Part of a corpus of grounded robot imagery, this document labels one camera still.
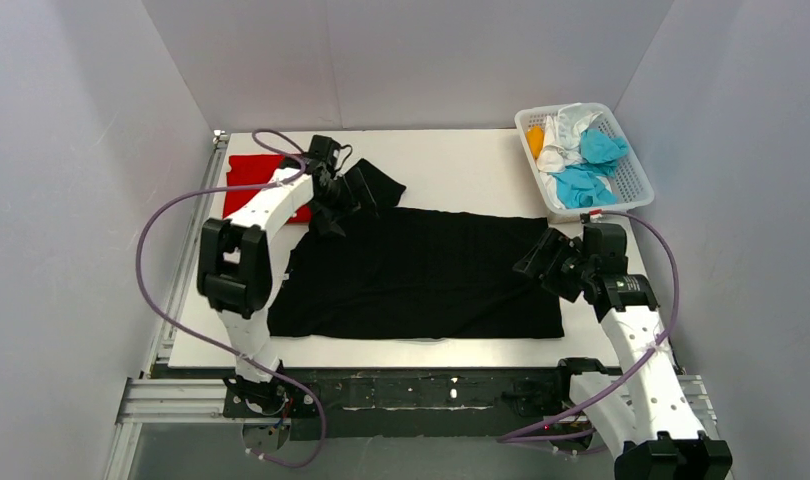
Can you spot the black t-shirt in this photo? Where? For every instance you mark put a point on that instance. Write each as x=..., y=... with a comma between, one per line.
x=403, y=273

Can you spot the orange cloth in basket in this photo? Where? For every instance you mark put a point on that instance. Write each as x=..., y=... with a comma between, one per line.
x=535, y=137

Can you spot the white plastic basket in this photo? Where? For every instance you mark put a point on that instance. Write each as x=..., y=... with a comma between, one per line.
x=629, y=183

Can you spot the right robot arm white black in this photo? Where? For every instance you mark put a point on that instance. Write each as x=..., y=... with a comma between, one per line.
x=644, y=417

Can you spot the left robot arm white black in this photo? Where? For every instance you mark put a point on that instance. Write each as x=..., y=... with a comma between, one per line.
x=236, y=272

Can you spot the white t-shirt in basket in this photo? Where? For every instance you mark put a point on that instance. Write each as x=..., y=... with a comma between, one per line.
x=562, y=136

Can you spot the aluminium frame rail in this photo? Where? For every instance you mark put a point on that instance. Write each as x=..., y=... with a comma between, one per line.
x=484, y=170

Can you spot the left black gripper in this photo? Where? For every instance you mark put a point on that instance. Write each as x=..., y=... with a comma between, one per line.
x=338, y=201

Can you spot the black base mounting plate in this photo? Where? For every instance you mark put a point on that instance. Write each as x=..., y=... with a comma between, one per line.
x=403, y=403

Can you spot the red folded t-shirt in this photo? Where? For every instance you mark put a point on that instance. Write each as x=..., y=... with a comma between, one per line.
x=247, y=170

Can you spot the light blue t-shirt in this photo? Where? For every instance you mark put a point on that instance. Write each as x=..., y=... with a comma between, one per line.
x=583, y=185

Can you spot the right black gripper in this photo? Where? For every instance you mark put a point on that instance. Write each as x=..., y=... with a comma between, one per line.
x=546, y=259

